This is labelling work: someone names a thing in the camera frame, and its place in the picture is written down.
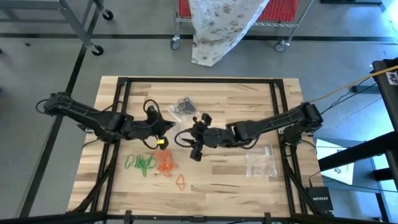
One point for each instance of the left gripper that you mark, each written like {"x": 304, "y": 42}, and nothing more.
{"x": 149, "y": 127}

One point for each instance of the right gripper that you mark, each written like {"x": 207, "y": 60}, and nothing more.
{"x": 214, "y": 137}

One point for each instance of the orange rubber band pile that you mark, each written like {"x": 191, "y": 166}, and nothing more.
{"x": 164, "y": 161}

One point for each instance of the black rubber band pile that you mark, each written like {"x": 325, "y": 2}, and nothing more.
{"x": 185, "y": 105}

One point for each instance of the single orange rubber band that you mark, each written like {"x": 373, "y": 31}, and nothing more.
{"x": 177, "y": 182}

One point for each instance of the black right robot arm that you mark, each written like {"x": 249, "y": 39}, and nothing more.
{"x": 273, "y": 123}

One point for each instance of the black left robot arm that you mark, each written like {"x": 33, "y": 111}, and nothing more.
{"x": 87, "y": 115}

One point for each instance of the green rubber band pile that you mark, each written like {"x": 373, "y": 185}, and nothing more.
{"x": 141, "y": 163}

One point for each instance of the white floral cloth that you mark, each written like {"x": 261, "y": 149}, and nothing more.
{"x": 220, "y": 28}

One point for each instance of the red plastic bin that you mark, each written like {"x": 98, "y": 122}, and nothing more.
{"x": 280, "y": 9}
{"x": 185, "y": 7}

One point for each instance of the white paper sheet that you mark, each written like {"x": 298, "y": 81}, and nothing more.
{"x": 335, "y": 168}

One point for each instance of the black stand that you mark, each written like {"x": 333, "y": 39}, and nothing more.
{"x": 385, "y": 93}

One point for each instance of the black aluminium table frame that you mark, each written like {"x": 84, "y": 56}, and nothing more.
{"x": 199, "y": 80}

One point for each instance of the grey wheeled table frame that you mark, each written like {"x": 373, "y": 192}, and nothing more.
{"x": 77, "y": 28}

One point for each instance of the black Netgear network switch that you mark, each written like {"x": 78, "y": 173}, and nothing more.
{"x": 320, "y": 199}

